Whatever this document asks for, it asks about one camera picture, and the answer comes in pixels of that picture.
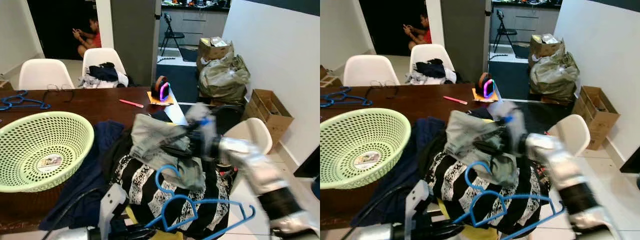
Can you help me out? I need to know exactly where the pile of mixed clothes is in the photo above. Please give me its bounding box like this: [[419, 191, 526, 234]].
[[406, 58, 459, 85], [79, 62, 131, 89]]

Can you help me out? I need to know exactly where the black headset with purple light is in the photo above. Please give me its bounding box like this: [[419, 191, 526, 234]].
[[477, 73, 496, 99], [152, 76, 171, 102]]

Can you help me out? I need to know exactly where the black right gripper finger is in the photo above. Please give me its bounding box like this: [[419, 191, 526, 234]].
[[170, 126, 201, 141], [485, 125, 511, 138], [472, 141, 508, 154], [159, 143, 195, 157]]

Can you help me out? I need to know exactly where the black folding chair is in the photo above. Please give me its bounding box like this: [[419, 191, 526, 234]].
[[160, 12, 186, 57], [492, 9, 519, 53]]

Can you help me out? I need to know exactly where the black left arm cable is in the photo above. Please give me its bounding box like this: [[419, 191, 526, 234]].
[[42, 187, 106, 240], [345, 184, 408, 237]]

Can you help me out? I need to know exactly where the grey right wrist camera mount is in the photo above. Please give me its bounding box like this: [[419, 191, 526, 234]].
[[492, 99, 527, 146], [186, 102, 219, 151]]

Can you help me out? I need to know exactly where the orange paper sheet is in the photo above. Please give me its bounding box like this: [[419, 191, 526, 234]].
[[146, 90, 175, 106], [471, 87, 500, 103]]

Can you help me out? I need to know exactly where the navy garment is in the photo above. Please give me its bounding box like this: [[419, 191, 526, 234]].
[[350, 116, 446, 228], [39, 120, 126, 232]]

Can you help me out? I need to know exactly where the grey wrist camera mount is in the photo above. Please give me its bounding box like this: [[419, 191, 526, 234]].
[[404, 179, 434, 236], [492, 99, 527, 146], [186, 102, 219, 151], [97, 183, 130, 237]]

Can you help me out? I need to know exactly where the stuffed brown cardboard box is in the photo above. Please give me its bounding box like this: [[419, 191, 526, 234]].
[[196, 36, 234, 71], [529, 33, 566, 63]]

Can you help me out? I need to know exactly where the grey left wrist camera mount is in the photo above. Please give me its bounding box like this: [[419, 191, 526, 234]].
[[97, 183, 130, 237], [404, 179, 434, 236]]

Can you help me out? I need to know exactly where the grey-green plastic bag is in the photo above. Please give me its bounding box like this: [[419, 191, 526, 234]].
[[198, 51, 251, 105], [529, 50, 581, 101]]

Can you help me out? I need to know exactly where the light green plastic basket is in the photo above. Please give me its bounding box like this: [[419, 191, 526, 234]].
[[0, 111, 95, 193], [320, 108, 412, 190]]

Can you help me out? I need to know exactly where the blue plastic hanger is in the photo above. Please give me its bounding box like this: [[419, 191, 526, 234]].
[[0, 90, 52, 112], [145, 164, 257, 240], [452, 161, 566, 240], [320, 86, 373, 108]]

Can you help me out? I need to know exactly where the person in red shirt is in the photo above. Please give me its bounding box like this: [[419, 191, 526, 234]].
[[72, 14, 102, 58], [403, 12, 432, 51]]

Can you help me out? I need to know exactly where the grey kitchen cabinet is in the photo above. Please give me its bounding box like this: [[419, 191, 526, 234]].
[[492, 4, 561, 45], [161, 6, 231, 48]]

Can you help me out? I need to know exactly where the white plastic chair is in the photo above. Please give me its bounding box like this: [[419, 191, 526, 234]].
[[343, 54, 401, 87], [18, 58, 76, 91], [81, 47, 127, 88], [547, 114, 591, 157], [222, 117, 274, 156], [410, 44, 456, 83]]

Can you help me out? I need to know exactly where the grey garment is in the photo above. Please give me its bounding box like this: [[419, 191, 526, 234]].
[[442, 109, 521, 188], [129, 112, 207, 192]]

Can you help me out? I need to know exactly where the black white striped garment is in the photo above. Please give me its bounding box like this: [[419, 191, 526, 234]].
[[102, 132, 236, 240], [420, 135, 551, 240]]

